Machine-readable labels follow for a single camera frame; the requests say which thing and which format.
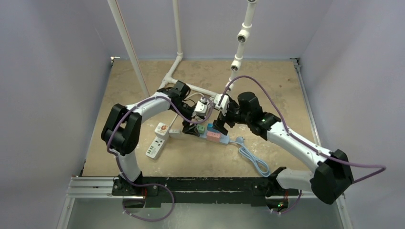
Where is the green plug adapter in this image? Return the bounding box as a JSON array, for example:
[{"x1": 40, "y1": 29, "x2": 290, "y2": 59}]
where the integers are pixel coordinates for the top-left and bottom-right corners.
[{"x1": 196, "y1": 125, "x2": 205, "y2": 134}]

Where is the pink cube adapter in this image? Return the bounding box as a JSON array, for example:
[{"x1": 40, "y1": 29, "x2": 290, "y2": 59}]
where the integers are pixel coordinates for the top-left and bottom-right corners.
[{"x1": 206, "y1": 131, "x2": 221, "y2": 143}]

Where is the light blue power strip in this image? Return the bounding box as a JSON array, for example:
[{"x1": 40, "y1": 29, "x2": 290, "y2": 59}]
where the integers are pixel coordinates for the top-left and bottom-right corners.
[{"x1": 199, "y1": 130, "x2": 230, "y2": 145}]

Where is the white power strip cable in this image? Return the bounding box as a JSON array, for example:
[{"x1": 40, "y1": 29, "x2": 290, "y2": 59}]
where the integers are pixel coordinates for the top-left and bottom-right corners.
[{"x1": 169, "y1": 92, "x2": 216, "y2": 127}]

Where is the white USB power strip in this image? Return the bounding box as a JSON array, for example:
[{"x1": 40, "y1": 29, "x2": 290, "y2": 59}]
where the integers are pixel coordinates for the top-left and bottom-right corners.
[{"x1": 146, "y1": 137, "x2": 168, "y2": 160}]

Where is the blue plug adapter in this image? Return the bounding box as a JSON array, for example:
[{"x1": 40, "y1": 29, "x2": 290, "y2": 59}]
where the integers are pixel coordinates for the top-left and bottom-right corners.
[{"x1": 207, "y1": 123, "x2": 219, "y2": 133}]

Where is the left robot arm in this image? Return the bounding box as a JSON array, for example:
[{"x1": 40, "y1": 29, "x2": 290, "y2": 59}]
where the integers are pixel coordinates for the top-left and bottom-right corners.
[{"x1": 101, "y1": 81, "x2": 199, "y2": 195}]

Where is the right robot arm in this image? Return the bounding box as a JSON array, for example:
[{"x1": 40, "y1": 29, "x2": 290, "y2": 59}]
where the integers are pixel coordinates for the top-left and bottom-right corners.
[{"x1": 213, "y1": 92, "x2": 354, "y2": 205}]

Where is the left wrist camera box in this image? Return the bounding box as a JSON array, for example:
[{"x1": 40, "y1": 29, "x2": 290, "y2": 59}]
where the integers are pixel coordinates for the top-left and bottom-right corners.
[{"x1": 194, "y1": 101, "x2": 208, "y2": 117}]

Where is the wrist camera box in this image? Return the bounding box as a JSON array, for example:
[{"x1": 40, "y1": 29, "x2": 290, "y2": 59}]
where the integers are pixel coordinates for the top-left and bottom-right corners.
[
  {"x1": 194, "y1": 101, "x2": 208, "y2": 117},
  {"x1": 213, "y1": 94, "x2": 230, "y2": 116}
]

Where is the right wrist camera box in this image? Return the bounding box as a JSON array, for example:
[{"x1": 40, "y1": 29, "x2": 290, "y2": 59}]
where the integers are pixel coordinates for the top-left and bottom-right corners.
[{"x1": 213, "y1": 94, "x2": 230, "y2": 116}]

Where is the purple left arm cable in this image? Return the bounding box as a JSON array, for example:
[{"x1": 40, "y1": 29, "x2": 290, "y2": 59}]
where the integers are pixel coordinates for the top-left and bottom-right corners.
[{"x1": 107, "y1": 95, "x2": 213, "y2": 222}]

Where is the light blue power cable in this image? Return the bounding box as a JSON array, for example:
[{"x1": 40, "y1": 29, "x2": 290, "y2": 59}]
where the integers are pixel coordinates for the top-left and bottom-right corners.
[{"x1": 228, "y1": 137, "x2": 271, "y2": 177}]

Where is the white PVC pipe frame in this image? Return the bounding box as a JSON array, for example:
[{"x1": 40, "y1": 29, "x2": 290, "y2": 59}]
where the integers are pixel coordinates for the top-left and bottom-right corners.
[{"x1": 108, "y1": 0, "x2": 257, "y2": 97}]

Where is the aluminium rail right table edge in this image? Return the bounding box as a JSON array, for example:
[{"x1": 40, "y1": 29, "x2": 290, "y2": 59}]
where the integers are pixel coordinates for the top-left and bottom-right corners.
[{"x1": 291, "y1": 58, "x2": 331, "y2": 177}]

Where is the aluminium front rail frame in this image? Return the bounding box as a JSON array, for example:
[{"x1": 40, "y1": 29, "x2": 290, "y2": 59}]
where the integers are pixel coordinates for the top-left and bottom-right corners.
[{"x1": 57, "y1": 177, "x2": 352, "y2": 229}]

